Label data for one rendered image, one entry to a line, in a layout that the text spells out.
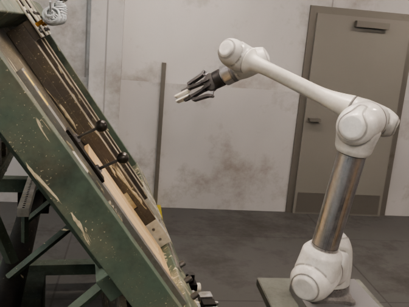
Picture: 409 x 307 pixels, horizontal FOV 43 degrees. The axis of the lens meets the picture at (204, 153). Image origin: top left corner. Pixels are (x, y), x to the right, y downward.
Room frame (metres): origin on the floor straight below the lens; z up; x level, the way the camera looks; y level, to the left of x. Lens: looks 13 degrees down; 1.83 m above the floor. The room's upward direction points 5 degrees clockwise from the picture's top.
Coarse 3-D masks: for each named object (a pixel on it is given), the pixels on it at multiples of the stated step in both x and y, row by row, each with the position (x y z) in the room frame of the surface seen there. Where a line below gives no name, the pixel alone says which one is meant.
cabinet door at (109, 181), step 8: (88, 144) 2.04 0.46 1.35; (88, 152) 1.91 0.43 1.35; (96, 160) 1.97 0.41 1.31; (104, 168) 2.04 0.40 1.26; (104, 176) 1.92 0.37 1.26; (112, 184) 1.99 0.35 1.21; (112, 192) 1.85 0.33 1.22; (120, 192) 2.03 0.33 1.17; (120, 200) 1.91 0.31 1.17; (128, 208) 1.99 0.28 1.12; (128, 216) 1.86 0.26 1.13; (136, 216) 2.05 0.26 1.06; (136, 224) 1.92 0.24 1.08; (144, 232) 1.99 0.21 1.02; (152, 240) 2.06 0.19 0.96; (152, 248) 1.92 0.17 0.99; (160, 248) 2.12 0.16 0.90; (160, 256) 1.95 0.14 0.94; (168, 272) 1.88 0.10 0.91
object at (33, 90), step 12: (24, 72) 1.54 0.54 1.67; (24, 84) 1.53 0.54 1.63; (36, 96) 1.54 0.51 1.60; (48, 108) 1.55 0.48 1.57; (60, 132) 1.56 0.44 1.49; (72, 144) 1.57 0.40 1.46; (96, 180) 1.59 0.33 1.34; (108, 192) 1.60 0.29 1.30; (132, 228) 1.61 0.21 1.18; (144, 240) 1.67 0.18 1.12; (144, 252) 1.63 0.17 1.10; (156, 264) 1.64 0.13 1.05; (168, 276) 1.66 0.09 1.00; (180, 300) 1.66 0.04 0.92
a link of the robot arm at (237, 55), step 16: (224, 48) 2.02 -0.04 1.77; (240, 48) 2.01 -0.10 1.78; (224, 64) 2.05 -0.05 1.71; (240, 64) 2.02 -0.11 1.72; (256, 64) 2.01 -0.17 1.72; (272, 64) 2.02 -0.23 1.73; (288, 80) 2.01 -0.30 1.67; (304, 80) 2.03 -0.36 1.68; (320, 96) 2.01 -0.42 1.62; (336, 96) 1.99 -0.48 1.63; (352, 96) 1.97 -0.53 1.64; (336, 112) 1.99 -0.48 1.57
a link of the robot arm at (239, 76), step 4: (256, 48) 2.18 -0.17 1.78; (260, 48) 2.18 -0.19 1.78; (264, 48) 2.20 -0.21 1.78; (260, 52) 2.16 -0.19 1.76; (264, 52) 2.17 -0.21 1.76; (260, 56) 2.16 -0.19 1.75; (264, 56) 2.16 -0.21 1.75; (268, 56) 2.19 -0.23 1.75; (268, 60) 2.17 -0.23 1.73; (236, 72) 2.17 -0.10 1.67; (240, 72) 2.15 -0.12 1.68; (248, 72) 2.16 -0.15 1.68; (252, 72) 2.17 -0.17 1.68; (256, 72) 2.19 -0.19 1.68; (236, 76) 2.19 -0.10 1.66; (240, 76) 2.18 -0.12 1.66; (244, 76) 2.18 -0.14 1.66; (248, 76) 2.20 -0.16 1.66
